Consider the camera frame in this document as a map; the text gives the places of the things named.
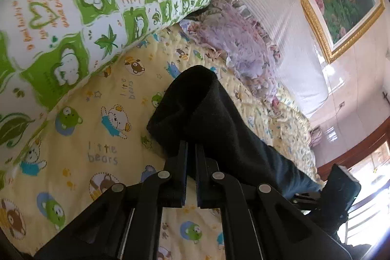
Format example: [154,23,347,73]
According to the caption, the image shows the wooden door frame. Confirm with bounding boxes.
[317,117,390,177]

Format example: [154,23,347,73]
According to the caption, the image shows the green checkered bear pillow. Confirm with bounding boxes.
[0,0,213,157]

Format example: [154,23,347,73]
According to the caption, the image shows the striped padded headboard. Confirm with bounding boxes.
[195,0,331,119]

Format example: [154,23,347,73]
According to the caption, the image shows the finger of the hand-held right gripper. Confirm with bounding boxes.
[293,191,323,212]

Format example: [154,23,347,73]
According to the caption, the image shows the black pants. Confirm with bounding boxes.
[146,65,323,196]

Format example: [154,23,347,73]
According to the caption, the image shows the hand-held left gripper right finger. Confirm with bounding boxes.
[195,144,352,260]

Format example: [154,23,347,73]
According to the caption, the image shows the floral ruffled pillow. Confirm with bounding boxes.
[180,0,282,102]

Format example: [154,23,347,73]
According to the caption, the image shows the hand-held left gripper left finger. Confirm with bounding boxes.
[34,141,188,260]

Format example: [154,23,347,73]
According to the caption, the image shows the yellow bear print bedsheet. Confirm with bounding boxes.
[0,25,323,260]

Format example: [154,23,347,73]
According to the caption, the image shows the pink striped cloth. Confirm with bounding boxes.
[309,126,323,148]

